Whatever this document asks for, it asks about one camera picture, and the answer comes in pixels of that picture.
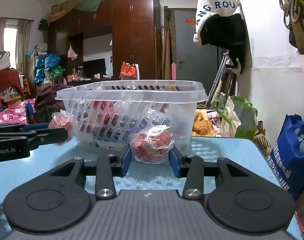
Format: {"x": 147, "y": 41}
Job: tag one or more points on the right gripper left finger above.
{"x": 108, "y": 166}

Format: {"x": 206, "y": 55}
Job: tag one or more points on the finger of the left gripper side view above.
{"x": 41, "y": 134}

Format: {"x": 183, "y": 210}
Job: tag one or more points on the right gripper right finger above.
{"x": 190, "y": 167}

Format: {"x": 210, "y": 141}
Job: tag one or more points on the pink floral bedsheet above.
{"x": 16, "y": 113}

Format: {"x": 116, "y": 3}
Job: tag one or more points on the dark clothes pile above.
{"x": 46, "y": 103}

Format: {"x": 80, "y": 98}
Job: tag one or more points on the clear plastic laundry basket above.
{"x": 107, "y": 112}

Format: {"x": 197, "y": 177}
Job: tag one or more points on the green white shopping bag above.
{"x": 238, "y": 117}

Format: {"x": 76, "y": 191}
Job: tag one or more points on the black television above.
{"x": 94, "y": 68}

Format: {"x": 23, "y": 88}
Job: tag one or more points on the red white hanging bag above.
{"x": 129, "y": 71}

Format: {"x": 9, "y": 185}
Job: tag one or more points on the blue shopping bag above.
{"x": 286, "y": 159}

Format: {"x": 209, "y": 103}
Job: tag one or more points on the grey door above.
{"x": 194, "y": 62}

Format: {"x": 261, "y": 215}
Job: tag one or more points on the beige window curtain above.
{"x": 22, "y": 43}

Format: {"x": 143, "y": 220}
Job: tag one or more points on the metal crutches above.
{"x": 217, "y": 79}

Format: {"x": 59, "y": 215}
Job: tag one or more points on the black garment hanging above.
{"x": 229, "y": 33}

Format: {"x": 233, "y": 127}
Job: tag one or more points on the dark red wooden wardrobe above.
{"x": 133, "y": 24}

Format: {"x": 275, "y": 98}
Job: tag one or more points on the white jacket blue letters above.
{"x": 208, "y": 8}

